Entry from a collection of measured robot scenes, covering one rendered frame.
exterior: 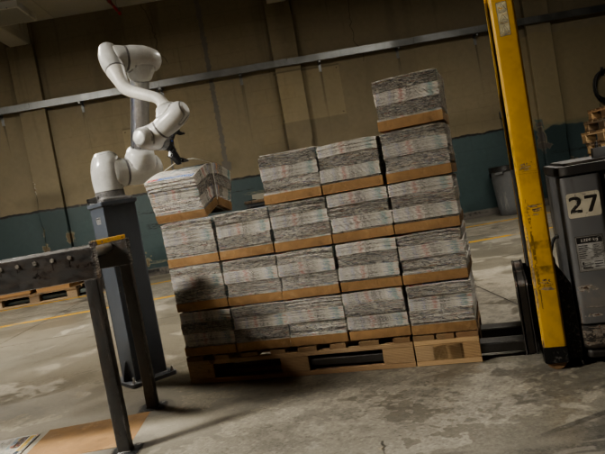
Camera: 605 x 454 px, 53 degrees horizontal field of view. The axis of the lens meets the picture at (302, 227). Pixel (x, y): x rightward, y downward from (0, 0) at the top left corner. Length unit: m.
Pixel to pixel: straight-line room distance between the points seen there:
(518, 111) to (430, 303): 0.90
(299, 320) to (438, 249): 0.74
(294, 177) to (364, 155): 0.34
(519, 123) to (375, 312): 1.03
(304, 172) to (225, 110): 7.01
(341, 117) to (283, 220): 6.98
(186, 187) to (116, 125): 7.04
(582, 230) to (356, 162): 0.97
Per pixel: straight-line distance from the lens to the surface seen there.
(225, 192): 3.31
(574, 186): 2.56
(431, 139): 2.70
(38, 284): 2.49
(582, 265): 2.59
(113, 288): 3.46
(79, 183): 10.15
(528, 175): 2.51
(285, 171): 2.85
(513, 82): 2.52
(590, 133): 9.06
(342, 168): 2.77
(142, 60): 3.36
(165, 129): 2.92
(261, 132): 9.71
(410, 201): 2.72
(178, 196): 3.10
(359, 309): 2.83
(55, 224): 10.18
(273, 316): 2.97
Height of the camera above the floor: 0.85
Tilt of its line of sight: 3 degrees down
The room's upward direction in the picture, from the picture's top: 10 degrees counter-clockwise
